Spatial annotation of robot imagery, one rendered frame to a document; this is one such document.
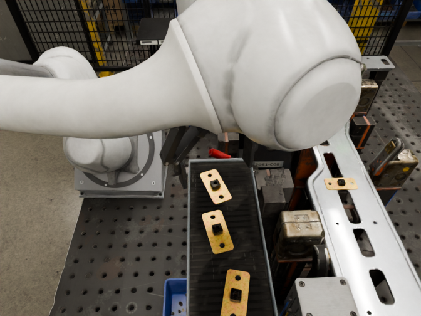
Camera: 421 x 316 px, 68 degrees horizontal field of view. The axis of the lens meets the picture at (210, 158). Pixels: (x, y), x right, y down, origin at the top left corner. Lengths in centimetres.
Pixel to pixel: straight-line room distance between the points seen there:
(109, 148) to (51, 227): 128
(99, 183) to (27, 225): 109
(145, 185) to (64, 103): 89
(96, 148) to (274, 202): 50
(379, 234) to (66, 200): 185
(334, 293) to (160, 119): 47
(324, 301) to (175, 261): 58
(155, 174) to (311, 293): 72
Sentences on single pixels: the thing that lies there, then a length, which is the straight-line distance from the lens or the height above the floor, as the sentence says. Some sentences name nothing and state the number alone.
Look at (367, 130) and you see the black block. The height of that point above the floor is 97.
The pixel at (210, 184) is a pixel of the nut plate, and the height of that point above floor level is 117.
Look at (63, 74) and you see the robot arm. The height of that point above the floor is 121.
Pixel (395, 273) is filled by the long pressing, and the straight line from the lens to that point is 83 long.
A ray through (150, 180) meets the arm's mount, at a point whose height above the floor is 78.
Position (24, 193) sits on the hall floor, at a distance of 241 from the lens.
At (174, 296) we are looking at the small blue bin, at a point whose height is 70.
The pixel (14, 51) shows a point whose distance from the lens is 344.
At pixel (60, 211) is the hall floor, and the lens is 220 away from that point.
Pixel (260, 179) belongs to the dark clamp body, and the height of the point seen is 107.
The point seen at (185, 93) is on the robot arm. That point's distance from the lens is 24.
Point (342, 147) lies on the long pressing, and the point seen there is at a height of 100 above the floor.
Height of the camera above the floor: 167
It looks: 47 degrees down
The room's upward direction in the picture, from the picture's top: straight up
